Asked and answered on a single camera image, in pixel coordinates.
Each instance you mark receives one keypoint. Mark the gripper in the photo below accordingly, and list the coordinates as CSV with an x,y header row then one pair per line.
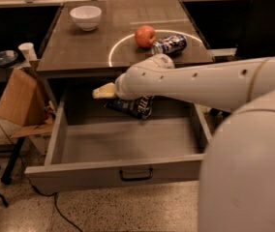
x,y
120,88

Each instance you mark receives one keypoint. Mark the blue chip bag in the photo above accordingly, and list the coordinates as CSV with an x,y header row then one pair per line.
x,y
140,108

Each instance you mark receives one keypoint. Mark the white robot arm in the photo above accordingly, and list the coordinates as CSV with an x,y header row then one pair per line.
x,y
237,174

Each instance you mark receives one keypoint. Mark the grey cabinet counter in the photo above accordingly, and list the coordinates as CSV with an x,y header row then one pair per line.
x,y
111,47

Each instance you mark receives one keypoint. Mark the grey open drawer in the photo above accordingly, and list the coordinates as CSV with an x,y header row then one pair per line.
x,y
90,143

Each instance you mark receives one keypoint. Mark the red apple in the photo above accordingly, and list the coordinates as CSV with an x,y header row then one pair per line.
x,y
145,36

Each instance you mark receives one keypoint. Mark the white bowl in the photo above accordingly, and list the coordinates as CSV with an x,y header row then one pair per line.
x,y
87,18

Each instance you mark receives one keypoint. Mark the blue soda can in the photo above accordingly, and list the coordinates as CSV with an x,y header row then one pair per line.
x,y
169,45

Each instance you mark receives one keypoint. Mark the brown cardboard box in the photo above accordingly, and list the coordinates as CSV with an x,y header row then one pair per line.
x,y
24,102

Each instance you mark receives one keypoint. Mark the white paper cup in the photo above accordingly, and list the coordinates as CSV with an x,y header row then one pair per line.
x,y
28,51

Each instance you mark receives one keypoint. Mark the dark blue plate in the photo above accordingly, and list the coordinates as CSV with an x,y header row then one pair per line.
x,y
7,58

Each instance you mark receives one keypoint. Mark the black table leg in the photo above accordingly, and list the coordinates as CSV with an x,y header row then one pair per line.
x,y
7,174

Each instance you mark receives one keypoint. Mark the black office chair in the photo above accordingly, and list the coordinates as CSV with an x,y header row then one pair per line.
x,y
258,35

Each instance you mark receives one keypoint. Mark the black drawer handle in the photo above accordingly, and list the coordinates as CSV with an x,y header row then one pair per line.
x,y
135,175

